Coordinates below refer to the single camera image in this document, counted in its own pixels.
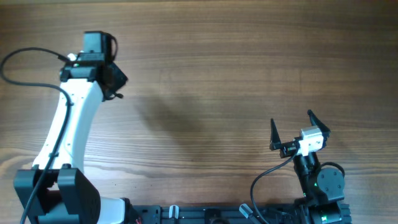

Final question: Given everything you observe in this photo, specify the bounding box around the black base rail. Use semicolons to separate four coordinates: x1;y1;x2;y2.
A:
124;203;352;224

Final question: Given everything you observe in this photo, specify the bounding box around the left camera cable black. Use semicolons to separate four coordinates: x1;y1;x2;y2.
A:
1;51;63;223

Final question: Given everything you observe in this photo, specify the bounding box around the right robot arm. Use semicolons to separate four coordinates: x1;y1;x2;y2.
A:
270;110;352;224

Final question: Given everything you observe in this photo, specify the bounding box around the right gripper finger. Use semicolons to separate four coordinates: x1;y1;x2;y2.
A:
269;118;282;150
307;110;331;137

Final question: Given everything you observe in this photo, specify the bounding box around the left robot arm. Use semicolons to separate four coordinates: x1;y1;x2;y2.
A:
14;31;137;223

